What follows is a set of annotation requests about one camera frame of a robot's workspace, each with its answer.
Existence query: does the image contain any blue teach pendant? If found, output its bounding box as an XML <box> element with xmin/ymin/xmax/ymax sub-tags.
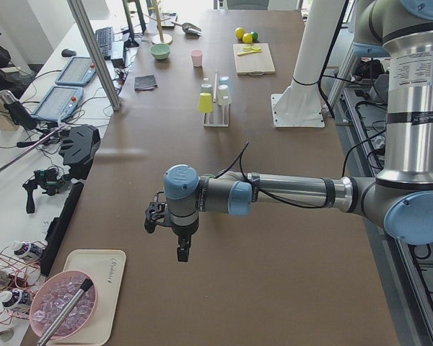
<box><xmin>30</xmin><ymin>85</ymin><xmax>84</xmax><ymax>122</ymax></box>
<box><xmin>55</xmin><ymin>56</ymin><xmax>96</xmax><ymax>87</ymax></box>

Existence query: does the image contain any metal rod with black tip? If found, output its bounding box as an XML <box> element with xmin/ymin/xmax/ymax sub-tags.
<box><xmin>37</xmin><ymin>278</ymin><xmax>93</xmax><ymax>346</ymax></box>

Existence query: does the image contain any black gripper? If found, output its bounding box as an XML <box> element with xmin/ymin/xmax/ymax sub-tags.
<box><xmin>172</xmin><ymin>222</ymin><xmax>198</xmax><ymax>262</ymax></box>

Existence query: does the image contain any cream white cup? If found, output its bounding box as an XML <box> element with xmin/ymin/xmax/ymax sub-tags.
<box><xmin>216</xmin><ymin>84</ymin><xmax>232</xmax><ymax>106</ymax></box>

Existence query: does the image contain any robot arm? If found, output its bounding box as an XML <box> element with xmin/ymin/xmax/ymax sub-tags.
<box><xmin>145</xmin><ymin>1</ymin><xmax>433</xmax><ymax>262</ymax></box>

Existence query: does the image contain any light blue cup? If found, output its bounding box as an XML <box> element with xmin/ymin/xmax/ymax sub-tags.
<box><xmin>219</xmin><ymin>76</ymin><xmax>233</xmax><ymax>94</ymax></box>

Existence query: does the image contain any grey cup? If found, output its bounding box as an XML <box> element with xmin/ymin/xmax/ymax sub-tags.
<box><xmin>201</xmin><ymin>79</ymin><xmax>213</xmax><ymax>94</ymax></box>

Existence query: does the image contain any black plastic mount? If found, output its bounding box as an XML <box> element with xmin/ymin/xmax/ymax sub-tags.
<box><xmin>59</xmin><ymin>125</ymin><xmax>100</xmax><ymax>181</ymax></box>

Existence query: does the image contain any pink cup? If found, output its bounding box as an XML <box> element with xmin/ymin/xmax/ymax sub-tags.
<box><xmin>191</xmin><ymin>49</ymin><xmax>203</xmax><ymax>68</ymax></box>

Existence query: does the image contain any yellow lemon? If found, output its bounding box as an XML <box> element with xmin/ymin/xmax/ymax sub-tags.
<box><xmin>235</xmin><ymin>27</ymin><xmax>245</xmax><ymax>40</ymax></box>
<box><xmin>242</xmin><ymin>32</ymin><xmax>253</xmax><ymax>44</ymax></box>

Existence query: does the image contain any white wire cup holder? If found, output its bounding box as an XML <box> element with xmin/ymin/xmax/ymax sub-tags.
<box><xmin>202</xmin><ymin>71</ymin><xmax>230</xmax><ymax>128</ymax></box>

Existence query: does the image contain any yellow cup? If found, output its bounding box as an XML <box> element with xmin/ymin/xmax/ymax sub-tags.
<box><xmin>198</xmin><ymin>92</ymin><xmax>213</xmax><ymax>113</ymax></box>

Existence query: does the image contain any pink bowl with ice cubes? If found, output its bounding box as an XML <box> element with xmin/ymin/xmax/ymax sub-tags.
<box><xmin>29</xmin><ymin>270</ymin><xmax>97</xmax><ymax>340</ymax></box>

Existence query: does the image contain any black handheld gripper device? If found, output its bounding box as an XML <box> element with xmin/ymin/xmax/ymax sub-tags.
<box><xmin>22</xmin><ymin>168</ymin><xmax>72</xmax><ymax>214</ymax></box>

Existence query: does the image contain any yellow plastic knife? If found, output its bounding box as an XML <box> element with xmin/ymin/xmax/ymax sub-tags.
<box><xmin>237</xmin><ymin>50</ymin><xmax>262</xmax><ymax>56</ymax></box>

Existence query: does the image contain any grey folded cloth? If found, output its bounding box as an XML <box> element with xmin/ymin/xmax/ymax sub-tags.
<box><xmin>134</xmin><ymin>75</ymin><xmax>157</xmax><ymax>91</ymax></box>

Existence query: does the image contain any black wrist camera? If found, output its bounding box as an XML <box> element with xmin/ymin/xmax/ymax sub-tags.
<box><xmin>144</xmin><ymin>201</ymin><xmax>171</xmax><ymax>234</ymax></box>

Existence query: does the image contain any wooden cutting board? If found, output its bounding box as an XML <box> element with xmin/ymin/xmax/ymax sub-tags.
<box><xmin>232</xmin><ymin>43</ymin><xmax>276</xmax><ymax>76</ymax></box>

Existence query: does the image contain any black keyboard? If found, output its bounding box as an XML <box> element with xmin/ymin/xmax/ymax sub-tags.
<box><xmin>95</xmin><ymin>27</ymin><xmax>114</xmax><ymax>60</ymax></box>

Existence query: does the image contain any metal scoop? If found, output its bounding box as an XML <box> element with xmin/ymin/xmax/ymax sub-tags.
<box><xmin>172</xmin><ymin>21</ymin><xmax>202</xmax><ymax>37</ymax></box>

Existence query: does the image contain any wooden mug tree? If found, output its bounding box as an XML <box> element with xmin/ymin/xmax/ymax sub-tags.
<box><xmin>146</xmin><ymin>0</ymin><xmax>173</xmax><ymax>45</ymax></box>

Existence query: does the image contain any cream plastic tray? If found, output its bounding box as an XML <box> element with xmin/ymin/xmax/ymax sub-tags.
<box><xmin>36</xmin><ymin>249</ymin><xmax>126</xmax><ymax>345</ymax></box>

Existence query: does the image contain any green bowl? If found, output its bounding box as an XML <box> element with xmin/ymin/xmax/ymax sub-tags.
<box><xmin>149</xmin><ymin>43</ymin><xmax>171</xmax><ymax>61</ymax></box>

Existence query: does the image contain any black computer mouse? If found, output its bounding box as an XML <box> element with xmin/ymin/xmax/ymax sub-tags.
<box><xmin>61</xmin><ymin>48</ymin><xmax>76</xmax><ymax>58</ymax></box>

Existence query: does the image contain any aluminium frame post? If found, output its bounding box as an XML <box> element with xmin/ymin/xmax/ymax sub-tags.
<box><xmin>67</xmin><ymin>0</ymin><xmax>121</xmax><ymax>112</ymax></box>

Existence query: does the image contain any white camera stand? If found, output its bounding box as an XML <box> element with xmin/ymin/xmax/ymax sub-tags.
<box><xmin>271</xmin><ymin>0</ymin><xmax>348</xmax><ymax>128</ymax></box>

